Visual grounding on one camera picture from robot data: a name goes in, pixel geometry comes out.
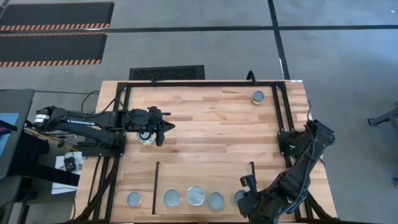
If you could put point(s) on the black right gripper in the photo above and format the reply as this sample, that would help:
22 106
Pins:
264 207

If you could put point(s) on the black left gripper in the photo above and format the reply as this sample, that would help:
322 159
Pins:
140 118

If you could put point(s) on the grey-top tin can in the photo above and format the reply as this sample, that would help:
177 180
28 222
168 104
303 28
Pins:
172 198
238 196
134 199

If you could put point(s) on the green label tin can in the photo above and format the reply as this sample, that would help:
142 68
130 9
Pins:
215 201

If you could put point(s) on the olive label shiny-top can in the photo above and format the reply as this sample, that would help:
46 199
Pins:
195 195

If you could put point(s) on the green and yellow label can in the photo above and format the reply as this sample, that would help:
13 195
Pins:
257 97

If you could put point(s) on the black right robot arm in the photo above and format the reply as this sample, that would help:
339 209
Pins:
298 174

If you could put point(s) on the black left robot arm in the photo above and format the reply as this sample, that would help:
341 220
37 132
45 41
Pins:
87 123

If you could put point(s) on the pale green label can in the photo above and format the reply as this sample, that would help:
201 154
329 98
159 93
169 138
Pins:
148 142

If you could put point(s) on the black floor vent grille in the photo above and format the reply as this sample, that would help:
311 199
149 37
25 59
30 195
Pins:
166 72

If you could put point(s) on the small black device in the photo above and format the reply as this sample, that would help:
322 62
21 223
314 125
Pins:
70 163

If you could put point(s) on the white paper sheets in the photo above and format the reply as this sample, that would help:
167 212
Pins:
60 186

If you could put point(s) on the black desk base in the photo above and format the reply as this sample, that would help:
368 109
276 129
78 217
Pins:
40 168

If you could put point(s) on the black hazard-striped floor mat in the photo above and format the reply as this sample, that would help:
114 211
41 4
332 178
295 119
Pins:
49 46
56 14

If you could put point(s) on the dark grey desk top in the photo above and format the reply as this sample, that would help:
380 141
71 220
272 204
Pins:
15 102

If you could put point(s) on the black stand leg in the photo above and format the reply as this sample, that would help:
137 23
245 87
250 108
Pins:
384 118

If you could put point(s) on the blue panel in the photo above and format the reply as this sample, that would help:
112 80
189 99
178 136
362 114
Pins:
7 124

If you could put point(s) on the black metal rig frame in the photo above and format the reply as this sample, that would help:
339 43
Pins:
202 84

